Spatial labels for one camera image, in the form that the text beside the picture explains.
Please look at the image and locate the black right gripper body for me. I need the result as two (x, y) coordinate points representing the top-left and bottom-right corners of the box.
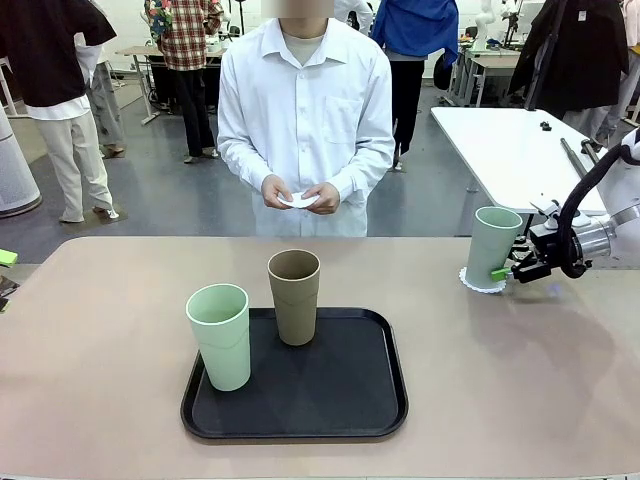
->
(528, 224), (580, 270)

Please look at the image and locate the sage green tall cup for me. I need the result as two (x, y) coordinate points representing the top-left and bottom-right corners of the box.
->
(466, 205), (524, 292)

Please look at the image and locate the white scalloped paper coaster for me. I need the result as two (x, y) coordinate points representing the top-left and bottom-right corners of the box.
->
(277, 190), (319, 210)
(458, 266), (509, 297)

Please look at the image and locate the pale mint tall cup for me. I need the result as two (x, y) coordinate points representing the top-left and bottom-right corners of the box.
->
(185, 283), (251, 392)

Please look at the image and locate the brown tall cup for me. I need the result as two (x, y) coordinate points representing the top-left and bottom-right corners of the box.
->
(267, 249), (322, 347)

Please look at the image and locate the person's right forearm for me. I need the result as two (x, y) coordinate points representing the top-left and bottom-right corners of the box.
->
(217, 142), (276, 196)

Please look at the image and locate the person's left forearm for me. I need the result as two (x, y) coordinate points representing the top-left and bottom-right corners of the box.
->
(332, 142), (396, 204)

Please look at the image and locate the person's left hand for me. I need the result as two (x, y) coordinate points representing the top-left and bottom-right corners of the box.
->
(301, 182), (343, 217)

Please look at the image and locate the person's right hand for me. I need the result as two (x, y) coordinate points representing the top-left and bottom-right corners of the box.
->
(260, 174), (297, 211)

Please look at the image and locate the white cylindrical air purifier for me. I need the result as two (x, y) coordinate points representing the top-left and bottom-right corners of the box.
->
(0, 104), (43, 220)

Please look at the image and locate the plain black rod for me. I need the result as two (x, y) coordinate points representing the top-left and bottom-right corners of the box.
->
(559, 138), (589, 179)

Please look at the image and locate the white side table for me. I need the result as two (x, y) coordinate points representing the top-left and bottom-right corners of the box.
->
(430, 106), (626, 216)

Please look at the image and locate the person in grey trousers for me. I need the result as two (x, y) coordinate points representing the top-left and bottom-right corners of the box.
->
(74, 32), (126, 159)

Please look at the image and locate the black hanging coat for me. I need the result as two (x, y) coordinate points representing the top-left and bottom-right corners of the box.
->
(507, 0), (631, 146)

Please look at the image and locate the grey workshop desk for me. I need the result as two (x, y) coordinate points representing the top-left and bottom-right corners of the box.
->
(449, 47), (521, 109)
(115, 45), (236, 126)

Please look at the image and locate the black bag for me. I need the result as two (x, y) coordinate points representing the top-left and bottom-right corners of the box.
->
(432, 52), (454, 92)

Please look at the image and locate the person in black top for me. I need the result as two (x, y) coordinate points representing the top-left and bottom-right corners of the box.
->
(0, 0), (127, 224)

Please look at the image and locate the black plastic serving tray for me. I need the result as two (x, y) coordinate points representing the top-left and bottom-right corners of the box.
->
(180, 307), (410, 441)

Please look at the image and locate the person in blue jacket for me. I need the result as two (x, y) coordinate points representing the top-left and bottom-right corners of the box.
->
(369, 0), (460, 172)

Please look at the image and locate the person in white shirt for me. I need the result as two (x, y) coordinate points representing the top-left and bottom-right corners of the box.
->
(217, 0), (396, 238)

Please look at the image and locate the person in plaid shirt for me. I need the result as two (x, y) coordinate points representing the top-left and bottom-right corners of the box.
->
(143, 0), (225, 165)

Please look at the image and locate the black corrugated cable hose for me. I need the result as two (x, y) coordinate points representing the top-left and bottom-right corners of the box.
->
(556, 144), (640, 280)

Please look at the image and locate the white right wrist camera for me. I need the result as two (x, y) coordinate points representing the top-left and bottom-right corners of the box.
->
(528, 198), (590, 230)

